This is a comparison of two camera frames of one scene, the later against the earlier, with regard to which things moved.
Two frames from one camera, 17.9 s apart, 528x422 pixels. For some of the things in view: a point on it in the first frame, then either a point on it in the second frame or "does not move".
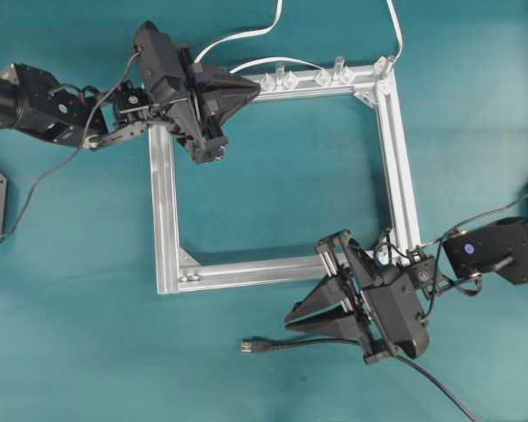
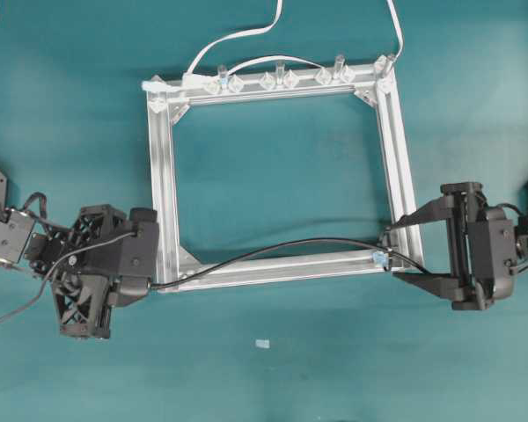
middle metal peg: x=282 y=69 does not move
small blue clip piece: x=383 y=258 does not move
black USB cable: x=255 y=345 to x=319 y=239
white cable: x=395 y=57 does not move
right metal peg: x=339 y=62 does not move
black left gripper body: x=189 y=119 to x=84 y=286
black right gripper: x=383 y=309 to x=475 y=290
